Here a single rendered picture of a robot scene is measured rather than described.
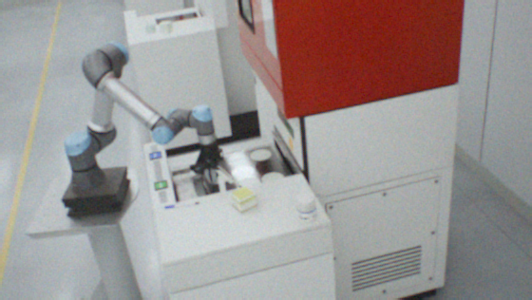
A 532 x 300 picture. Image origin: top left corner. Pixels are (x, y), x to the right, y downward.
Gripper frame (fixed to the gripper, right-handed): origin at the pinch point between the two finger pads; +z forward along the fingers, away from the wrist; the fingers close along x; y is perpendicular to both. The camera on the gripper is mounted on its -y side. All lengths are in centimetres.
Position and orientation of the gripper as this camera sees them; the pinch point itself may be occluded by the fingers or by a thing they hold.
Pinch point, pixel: (212, 182)
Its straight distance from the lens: 245.5
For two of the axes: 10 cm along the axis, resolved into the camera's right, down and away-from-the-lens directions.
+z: 1.0, 8.5, 5.1
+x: -9.2, -1.1, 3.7
